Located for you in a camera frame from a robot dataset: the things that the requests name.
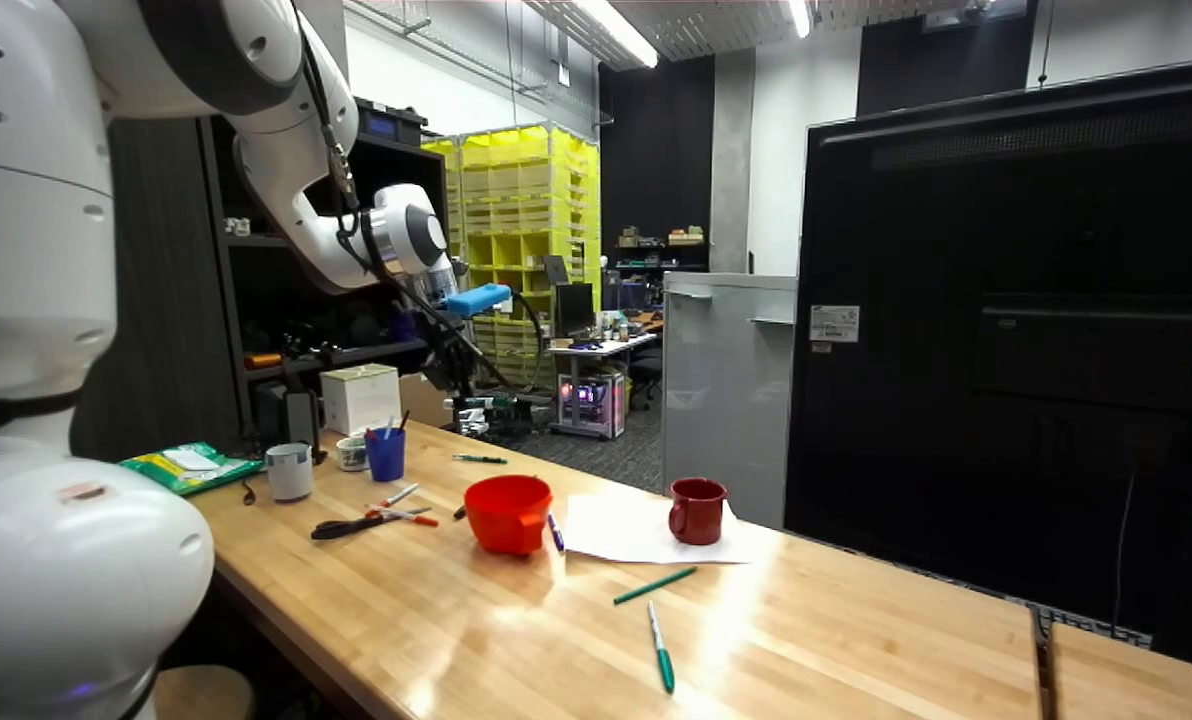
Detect white square box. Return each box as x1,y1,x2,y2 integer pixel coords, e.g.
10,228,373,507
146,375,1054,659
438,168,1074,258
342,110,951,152
317,358,406,435

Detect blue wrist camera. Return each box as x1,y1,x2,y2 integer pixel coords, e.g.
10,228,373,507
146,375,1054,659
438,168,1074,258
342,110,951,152
438,281,518,319

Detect black camera cable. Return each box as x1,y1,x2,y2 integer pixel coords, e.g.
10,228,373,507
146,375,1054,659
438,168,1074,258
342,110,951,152
296,25,507,390

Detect white label sticker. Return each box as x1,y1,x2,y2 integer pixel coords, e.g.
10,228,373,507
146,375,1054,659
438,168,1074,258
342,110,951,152
808,298,864,350

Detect white paper sheet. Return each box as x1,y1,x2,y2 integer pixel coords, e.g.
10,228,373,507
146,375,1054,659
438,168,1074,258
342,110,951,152
550,488,773,570

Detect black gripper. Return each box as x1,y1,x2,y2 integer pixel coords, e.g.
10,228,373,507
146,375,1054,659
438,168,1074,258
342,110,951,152
419,308,491,435

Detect grey metal partition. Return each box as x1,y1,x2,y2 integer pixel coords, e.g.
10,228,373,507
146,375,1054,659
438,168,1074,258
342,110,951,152
659,272,800,531

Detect lit clear equipment box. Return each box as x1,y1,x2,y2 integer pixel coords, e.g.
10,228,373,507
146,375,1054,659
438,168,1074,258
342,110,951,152
552,373,636,442

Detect black shelf unit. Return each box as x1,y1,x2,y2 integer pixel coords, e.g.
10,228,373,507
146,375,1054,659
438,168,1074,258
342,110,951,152
202,96,458,450

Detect yellow storage shelf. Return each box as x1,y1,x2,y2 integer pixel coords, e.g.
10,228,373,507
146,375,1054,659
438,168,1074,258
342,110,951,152
419,124,605,390

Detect black handled scissors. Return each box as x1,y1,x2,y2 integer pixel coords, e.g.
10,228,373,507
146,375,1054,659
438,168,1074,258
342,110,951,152
309,507,406,542

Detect dark computer monitor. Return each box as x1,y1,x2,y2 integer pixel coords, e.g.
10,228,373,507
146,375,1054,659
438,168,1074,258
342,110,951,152
552,281,599,340

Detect blue plastic cup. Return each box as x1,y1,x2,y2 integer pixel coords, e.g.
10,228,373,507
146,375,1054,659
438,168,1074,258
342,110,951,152
362,421,413,488

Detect green grey-barrel thin marker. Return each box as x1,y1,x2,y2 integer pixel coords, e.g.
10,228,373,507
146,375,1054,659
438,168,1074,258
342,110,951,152
641,599,681,701

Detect beige round stool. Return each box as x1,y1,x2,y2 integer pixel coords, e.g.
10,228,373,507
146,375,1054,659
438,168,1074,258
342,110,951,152
151,659,260,720

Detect large black panel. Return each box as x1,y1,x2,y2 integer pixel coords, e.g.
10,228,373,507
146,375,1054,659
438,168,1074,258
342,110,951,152
784,57,1192,673

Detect dark red mug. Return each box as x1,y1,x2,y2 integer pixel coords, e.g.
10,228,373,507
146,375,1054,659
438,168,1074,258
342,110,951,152
666,476,733,547

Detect green plastic packet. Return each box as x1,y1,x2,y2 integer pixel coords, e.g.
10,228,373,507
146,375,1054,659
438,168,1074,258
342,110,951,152
118,439,270,501

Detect green pencil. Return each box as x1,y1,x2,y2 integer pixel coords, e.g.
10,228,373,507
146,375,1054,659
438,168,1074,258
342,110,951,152
607,564,702,610

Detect large red plastic cup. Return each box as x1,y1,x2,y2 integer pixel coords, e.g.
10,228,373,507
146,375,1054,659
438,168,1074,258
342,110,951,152
462,471,558,559

